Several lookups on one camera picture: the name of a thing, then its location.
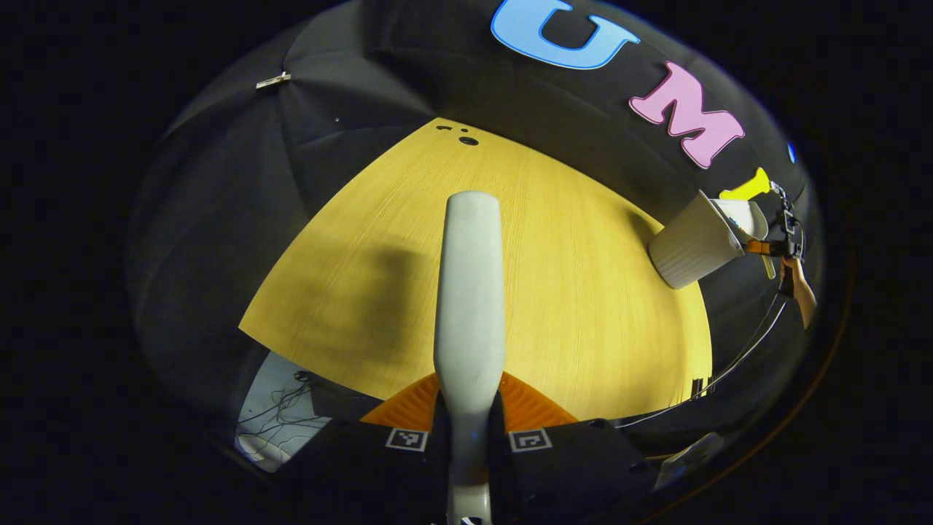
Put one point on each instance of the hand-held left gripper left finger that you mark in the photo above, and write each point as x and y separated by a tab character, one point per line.
364	467

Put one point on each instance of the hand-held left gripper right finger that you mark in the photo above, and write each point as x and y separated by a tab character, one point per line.
568	470

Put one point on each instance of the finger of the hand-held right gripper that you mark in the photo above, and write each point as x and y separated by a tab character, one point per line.
762	248

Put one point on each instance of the white plastic dustpan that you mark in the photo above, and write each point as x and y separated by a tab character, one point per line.
743	217

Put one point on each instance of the white ribbed garbage bin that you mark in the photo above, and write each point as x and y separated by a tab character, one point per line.
692	244

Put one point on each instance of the small white broom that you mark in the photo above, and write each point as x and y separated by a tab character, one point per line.
470	306

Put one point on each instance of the wooden desktop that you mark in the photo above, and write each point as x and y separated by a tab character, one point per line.
583	292

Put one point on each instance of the black backdrop cloth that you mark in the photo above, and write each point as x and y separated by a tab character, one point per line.
219	204

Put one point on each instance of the silver metal clip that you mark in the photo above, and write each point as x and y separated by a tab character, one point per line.
273	79

